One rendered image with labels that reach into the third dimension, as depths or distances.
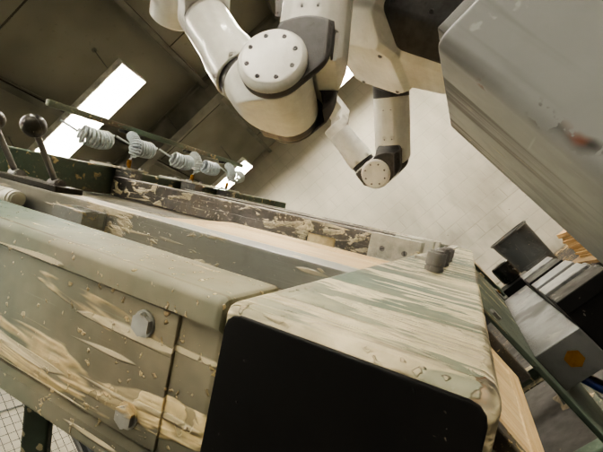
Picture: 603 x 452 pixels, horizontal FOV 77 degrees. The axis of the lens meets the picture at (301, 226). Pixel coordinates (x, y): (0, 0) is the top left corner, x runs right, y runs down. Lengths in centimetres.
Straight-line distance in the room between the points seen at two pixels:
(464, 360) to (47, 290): 24
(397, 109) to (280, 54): 59
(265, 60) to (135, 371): 33
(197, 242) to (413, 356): 39
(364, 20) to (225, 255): 43
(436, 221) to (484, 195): 78
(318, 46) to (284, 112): 8
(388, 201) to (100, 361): 603
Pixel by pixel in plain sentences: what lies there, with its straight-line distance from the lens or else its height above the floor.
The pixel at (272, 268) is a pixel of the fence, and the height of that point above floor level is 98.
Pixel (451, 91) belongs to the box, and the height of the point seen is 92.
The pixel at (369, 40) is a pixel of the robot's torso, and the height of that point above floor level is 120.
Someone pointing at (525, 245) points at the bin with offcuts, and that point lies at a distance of 511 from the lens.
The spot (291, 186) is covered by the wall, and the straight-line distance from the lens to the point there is 658.
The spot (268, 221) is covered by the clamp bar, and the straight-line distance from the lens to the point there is 108.
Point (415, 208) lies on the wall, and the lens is 617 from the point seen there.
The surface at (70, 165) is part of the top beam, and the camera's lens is 144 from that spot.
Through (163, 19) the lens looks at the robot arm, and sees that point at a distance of 67.
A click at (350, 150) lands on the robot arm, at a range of 104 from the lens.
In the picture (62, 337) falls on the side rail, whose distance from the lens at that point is 28.
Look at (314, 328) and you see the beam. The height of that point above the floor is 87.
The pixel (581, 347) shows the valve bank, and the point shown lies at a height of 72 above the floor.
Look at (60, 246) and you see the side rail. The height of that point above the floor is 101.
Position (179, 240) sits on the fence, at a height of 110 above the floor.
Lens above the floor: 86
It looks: 17 degrees up
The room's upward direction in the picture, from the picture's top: 39 degrees counter-clockwise
